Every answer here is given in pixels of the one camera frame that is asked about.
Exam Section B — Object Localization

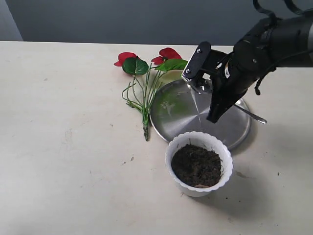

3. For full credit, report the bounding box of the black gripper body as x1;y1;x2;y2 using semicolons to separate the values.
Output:
207;24;275;98

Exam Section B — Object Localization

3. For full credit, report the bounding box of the stainless steel spork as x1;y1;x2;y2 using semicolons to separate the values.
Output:
187;78;267;124

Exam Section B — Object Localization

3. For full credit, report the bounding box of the artificial red anthurium plant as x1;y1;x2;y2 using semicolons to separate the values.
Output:
114;47;187;141

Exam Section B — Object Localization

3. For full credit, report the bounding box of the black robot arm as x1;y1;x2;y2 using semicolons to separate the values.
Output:
181;17;313;123

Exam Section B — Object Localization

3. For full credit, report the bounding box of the white scalloped plastic pot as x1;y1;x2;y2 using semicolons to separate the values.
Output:
165;131;233;197

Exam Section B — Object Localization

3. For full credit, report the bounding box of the round stainless steel plate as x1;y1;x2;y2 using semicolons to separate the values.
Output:
150;80;252;149

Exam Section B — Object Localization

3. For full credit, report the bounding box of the dark potting soil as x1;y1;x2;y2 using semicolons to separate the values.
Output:
171;144;222;188

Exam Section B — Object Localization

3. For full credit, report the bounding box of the black cable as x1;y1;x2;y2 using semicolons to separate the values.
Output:
253;0;313;96

